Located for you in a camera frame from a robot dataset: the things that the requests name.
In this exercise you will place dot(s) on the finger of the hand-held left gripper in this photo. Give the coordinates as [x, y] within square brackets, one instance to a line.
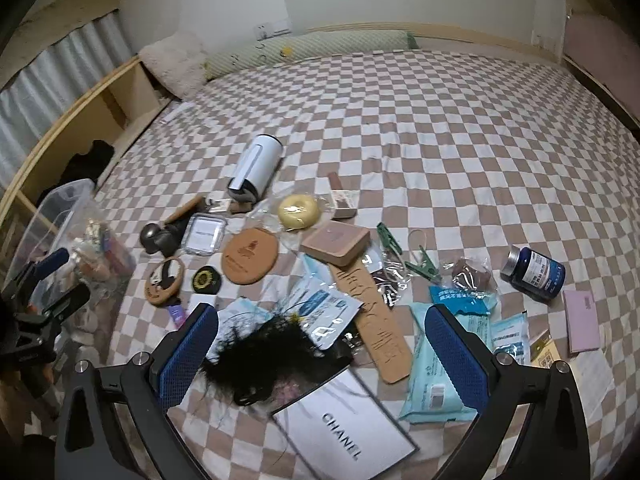
[50, 262]
[67, 302]

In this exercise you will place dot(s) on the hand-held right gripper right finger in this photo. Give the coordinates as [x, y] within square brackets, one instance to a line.
[457, 355]

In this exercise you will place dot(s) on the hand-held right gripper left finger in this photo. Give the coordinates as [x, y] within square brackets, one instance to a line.
[192, 355]

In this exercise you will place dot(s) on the clear plastic storage box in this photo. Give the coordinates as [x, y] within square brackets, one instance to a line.
[55, 210]

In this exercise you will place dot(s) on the black feather duster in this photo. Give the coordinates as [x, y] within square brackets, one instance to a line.
[270, 355]

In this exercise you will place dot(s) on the turquoise wet wipes pack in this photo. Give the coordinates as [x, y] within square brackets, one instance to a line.
[430, 375]

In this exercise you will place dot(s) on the clear bag of toys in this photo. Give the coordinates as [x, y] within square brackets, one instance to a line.
[100, 255]

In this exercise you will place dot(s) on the blue-white face mask packet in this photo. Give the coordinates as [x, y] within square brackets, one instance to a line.
[325, 310]
[510, 337]

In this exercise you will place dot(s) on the teal tissue packet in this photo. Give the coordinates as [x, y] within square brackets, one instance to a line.
[465, 300]

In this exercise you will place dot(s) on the black round tin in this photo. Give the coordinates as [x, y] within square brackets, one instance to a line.
[207, 281]

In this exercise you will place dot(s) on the brown item in plastic bag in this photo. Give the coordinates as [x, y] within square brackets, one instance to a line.
[470, 277]

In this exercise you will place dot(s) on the black-white printed cork coaster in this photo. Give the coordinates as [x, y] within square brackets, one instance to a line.
[164, 280]

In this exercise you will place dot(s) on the yellow card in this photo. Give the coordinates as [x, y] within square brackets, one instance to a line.
[544, 352]

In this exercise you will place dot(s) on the green clothes peg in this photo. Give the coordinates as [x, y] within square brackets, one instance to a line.
[389, 240]
[425, 266]

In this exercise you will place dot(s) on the small clear plastic bag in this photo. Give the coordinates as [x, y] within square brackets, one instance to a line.
[390, 280]

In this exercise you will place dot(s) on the dark helmet figurine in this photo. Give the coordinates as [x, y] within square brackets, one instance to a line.
[151, 237]

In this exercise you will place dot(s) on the clear bag with pink beads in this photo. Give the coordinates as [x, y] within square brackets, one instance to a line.
[300, 389]

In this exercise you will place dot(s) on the blue jar silver lid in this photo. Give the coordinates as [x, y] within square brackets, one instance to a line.
[537, 275]

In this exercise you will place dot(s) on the plain brown cork coaster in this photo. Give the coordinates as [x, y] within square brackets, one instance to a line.
[250, 256]

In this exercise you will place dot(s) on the black cylindrical pouch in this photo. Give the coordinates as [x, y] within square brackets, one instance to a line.
[174, 237]

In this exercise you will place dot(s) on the clear square case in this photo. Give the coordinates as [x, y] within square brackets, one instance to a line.
[204, 233]

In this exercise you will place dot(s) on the pink notebook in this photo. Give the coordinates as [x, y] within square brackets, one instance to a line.
[581, 322]

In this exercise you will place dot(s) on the white card box black border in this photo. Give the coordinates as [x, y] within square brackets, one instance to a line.
[345, 425]

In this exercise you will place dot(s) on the light blue mask packet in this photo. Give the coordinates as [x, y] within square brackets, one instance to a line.
[315, 266]

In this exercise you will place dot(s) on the small packaged trinket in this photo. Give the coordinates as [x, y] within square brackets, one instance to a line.
[227, 206]

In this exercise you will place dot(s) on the grey curtain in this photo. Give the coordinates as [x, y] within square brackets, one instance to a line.
[60, 80]

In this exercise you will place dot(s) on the wooden bedside shelf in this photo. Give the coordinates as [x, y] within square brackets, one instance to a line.
[125, 90]

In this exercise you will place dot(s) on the white paper slip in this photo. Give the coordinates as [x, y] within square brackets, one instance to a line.
[176, 112]

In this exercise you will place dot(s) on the white cylindrical appliance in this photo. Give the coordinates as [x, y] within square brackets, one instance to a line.
[255, 165]

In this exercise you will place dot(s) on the checkered bed sheet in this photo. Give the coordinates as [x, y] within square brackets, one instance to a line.
[450, 150]

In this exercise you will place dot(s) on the fluffy white pillow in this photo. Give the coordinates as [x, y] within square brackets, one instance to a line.
[175, 62]

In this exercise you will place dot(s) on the long green bolster pillow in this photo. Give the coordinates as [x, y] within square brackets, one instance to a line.
[300, 47]

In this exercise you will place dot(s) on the pink cushion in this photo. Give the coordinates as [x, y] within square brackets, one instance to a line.
[600, 45]

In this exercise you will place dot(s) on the white wall socket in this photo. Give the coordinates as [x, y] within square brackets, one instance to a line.
[272, 29]

